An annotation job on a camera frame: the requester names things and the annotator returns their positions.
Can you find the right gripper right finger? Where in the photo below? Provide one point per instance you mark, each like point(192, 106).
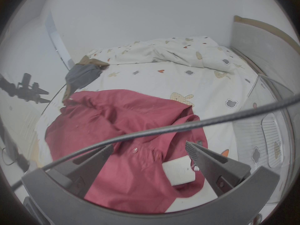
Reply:
point(218, 171)

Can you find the white printed quilt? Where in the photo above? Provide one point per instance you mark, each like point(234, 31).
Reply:
point(145, 53)

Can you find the brown garment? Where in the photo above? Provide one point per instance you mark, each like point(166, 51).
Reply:
point(91, 61)

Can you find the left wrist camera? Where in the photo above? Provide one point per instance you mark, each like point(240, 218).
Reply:
point(35, 85)

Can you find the grey garment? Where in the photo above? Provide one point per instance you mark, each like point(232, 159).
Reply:
point(82, 76)

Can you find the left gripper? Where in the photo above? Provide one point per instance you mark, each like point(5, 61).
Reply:
point(34, 95)

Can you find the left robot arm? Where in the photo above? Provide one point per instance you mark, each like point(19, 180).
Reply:
point(9, 85)

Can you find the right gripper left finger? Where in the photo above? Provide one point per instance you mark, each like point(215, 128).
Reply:
point(86, 172)

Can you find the red shirt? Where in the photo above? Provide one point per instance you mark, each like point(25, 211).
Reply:
point(131, 177)

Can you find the clear plastic box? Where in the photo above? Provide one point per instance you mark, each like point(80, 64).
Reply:
point(264, 137)

